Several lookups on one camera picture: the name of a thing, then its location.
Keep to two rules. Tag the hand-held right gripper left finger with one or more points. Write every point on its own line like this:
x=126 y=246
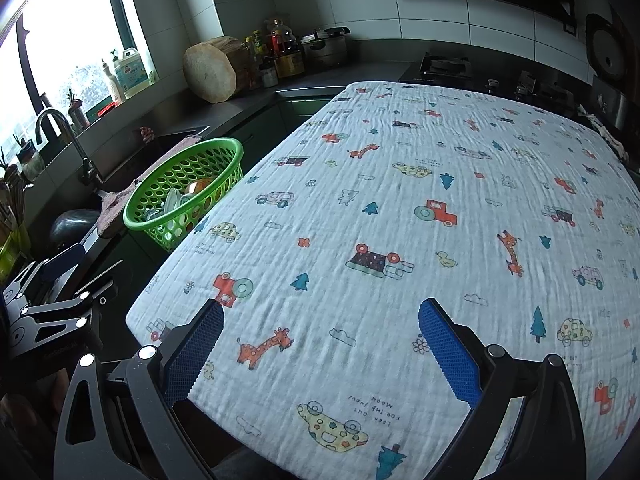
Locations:
x=192 y=355

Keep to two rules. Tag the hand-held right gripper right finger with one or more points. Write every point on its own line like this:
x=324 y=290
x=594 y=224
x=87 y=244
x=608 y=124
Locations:
x=450 y=355

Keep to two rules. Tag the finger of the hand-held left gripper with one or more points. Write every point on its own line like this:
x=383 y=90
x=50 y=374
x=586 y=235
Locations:
x=90 y=300
x=62 y=259

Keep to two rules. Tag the green plastic basket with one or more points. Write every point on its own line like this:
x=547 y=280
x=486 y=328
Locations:
x=129 y=210

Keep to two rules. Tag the orange drink can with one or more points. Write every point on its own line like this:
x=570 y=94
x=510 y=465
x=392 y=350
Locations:
x=201 y=185

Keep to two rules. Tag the person's left hand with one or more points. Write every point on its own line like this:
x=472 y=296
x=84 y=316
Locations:
x=57 y=392

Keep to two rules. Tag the black wok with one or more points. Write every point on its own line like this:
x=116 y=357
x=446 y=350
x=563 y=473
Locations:
x=75 y=227

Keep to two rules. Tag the green utensil holder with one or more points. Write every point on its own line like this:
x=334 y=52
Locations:
x=12 y=250

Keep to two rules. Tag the brown dish cloth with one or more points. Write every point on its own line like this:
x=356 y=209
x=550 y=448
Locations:
x=112 y=210

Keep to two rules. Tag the glass jar with plant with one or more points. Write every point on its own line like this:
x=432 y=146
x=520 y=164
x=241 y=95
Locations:
x=31 y=162

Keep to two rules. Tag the printed white tablecloth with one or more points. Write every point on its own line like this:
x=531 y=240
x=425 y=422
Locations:
x=400 y=260

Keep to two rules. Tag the steel kitchen sink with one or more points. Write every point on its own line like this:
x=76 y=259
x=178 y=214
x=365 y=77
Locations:
x=150 y=152

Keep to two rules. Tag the metal kitchen faucet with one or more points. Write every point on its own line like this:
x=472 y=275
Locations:
x=47 y=117

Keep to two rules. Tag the metal cup with plant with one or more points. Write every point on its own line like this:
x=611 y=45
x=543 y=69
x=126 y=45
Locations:
x=79 y=112

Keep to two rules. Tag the red white scrubber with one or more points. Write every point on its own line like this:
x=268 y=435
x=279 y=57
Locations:
x=147 y=134

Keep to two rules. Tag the green red box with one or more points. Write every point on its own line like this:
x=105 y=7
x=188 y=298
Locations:
x=106 y=109

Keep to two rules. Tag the white squeeze bottle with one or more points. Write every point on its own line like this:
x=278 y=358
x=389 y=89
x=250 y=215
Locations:
x=112 y=87

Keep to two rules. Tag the white detergent jug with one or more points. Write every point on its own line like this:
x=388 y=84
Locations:
x=132 y=75

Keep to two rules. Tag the window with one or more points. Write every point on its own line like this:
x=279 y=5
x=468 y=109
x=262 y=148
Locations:
x=65 y=35

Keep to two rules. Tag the round wooden chopping block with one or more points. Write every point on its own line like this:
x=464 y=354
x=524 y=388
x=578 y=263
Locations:
x=207 y=72

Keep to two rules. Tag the green kitchen cabinet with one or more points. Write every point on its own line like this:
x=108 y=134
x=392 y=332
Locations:
x=305 y=112

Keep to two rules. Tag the white rag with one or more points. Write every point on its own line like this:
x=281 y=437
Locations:
x=605 y=132

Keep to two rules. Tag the small white jar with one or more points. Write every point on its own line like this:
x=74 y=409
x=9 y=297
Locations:
x=269 y=78

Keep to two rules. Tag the yellow cap seasoning bottle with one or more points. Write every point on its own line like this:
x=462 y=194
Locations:
x=255 y=60

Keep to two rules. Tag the black gas stove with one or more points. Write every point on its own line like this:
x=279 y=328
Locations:
x=445 y=65

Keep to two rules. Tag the stainless steel pot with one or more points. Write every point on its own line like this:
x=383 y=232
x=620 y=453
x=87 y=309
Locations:
x=325 y=50

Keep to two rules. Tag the black rice cooker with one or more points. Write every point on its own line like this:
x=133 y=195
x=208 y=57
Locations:
x=607 y=60

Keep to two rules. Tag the black wall socket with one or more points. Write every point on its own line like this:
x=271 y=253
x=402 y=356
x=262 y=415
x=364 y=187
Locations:
x=570 y=27

